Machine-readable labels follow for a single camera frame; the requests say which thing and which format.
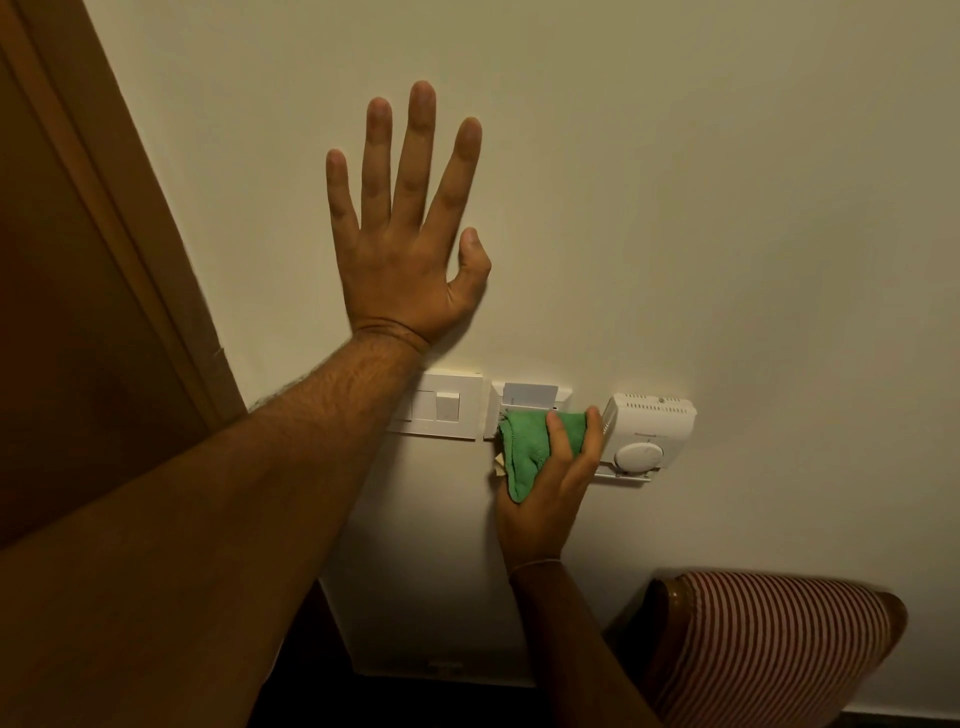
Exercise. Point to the person's right thumb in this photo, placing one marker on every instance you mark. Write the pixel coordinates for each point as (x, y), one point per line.
(559, 439)

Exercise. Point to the white key card holder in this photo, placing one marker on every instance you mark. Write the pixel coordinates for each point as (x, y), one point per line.
(499, 409)

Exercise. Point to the person's left little finger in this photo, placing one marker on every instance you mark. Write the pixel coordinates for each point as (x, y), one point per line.
(341, 191)

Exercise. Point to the person's right hand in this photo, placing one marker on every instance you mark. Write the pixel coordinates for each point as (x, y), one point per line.
(544, 502)

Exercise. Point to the person's left thumb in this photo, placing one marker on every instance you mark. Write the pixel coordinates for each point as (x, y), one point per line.
(472, 259)

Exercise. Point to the red striped upholstered chair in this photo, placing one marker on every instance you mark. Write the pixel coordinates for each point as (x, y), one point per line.
(765, 649)

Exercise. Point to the white wall thermostat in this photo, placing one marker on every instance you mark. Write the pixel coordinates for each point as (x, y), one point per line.
(646, 439)

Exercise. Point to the person's left middle finger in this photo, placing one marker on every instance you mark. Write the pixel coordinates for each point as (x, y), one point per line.
(415, 150)

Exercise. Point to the white key card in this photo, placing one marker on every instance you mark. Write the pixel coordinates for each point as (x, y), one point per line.
(530, 395)

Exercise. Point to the green microfiber cloth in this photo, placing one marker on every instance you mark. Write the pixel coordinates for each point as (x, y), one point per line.
(529, 450)

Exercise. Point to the brown wooden door frame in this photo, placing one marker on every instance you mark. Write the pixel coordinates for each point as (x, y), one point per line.
(142, 225)

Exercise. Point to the person's left forearm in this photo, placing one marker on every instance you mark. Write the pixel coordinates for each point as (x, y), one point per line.
(195, 540)

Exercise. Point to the white wall switch plate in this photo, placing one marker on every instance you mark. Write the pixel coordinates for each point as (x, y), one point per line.
(442, 405)

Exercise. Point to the person's left hand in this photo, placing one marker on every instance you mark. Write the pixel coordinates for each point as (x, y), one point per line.
(390, 262)

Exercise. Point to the person's right forearm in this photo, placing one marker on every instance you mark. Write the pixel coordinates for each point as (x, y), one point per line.
(577, 652)

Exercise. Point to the brown wooden door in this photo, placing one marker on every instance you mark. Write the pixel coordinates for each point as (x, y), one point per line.
(67, 322)

